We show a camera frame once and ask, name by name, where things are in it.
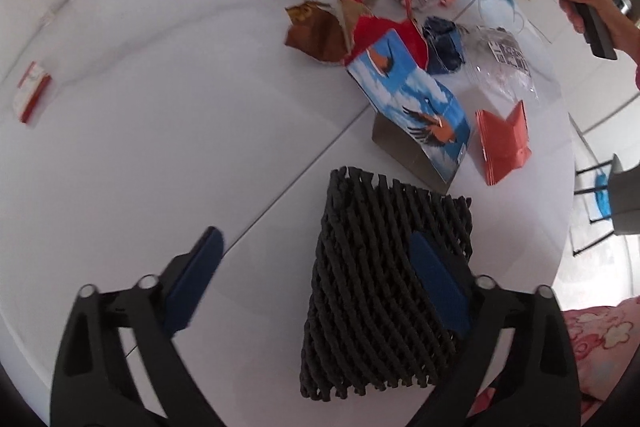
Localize red floral fabric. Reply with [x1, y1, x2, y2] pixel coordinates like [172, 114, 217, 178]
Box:
[564, 297, 639, 423]

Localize orange red paper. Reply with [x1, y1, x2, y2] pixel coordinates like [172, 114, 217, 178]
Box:
[475, 101, 532, 186]

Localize brown crumpled paper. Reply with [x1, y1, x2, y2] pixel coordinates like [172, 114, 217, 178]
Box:
[284, 0, 347, 64]

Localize clear plastic wrapper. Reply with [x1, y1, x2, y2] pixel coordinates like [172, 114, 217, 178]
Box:
[458, 25, 537, 102]

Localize person's right hand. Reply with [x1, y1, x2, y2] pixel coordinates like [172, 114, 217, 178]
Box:
[559, 0, 639, 64]

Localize blue bird print paper bag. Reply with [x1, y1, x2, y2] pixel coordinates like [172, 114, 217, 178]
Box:
[347, 29, 471, 183]

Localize red torn paper bag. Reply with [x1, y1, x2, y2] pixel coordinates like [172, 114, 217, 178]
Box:
[339, 0, 431, 73]

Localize small red white box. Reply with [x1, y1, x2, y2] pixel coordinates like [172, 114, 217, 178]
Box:
[12, 62, 52, 124]

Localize grey chair with black legs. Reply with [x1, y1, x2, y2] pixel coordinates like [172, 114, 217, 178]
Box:
[573, 154, 640, 257]

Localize dark blue crumpled paper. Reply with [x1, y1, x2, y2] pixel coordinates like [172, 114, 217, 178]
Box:
[422, 16, 465, 75]

